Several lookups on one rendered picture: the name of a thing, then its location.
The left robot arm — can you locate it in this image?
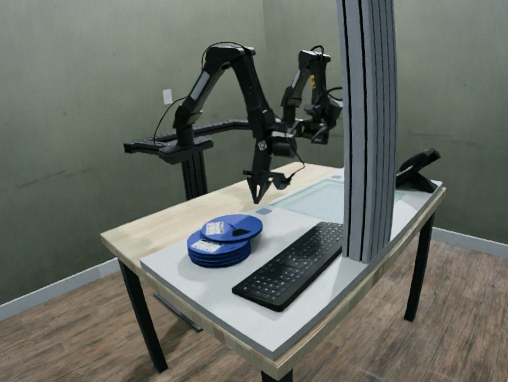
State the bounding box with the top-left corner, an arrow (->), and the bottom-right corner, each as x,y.
281,51 -> 343,131

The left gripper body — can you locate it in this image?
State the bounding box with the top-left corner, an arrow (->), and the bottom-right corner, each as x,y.
301,112 -> 330,140

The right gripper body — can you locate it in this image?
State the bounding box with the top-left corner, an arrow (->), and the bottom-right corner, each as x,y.
242,154 -> 288,183

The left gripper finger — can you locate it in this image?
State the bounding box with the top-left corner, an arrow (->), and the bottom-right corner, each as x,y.
311,126 -> 328,145
289,120 -> 301,138

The black keyboard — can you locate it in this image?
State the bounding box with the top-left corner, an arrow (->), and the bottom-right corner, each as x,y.
231,221 -> 343,312

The black desk telephone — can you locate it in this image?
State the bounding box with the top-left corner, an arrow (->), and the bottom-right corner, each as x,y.
396,147 -> 441,194

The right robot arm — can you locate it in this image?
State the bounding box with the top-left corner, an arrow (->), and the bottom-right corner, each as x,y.
159,46 -> 297,159

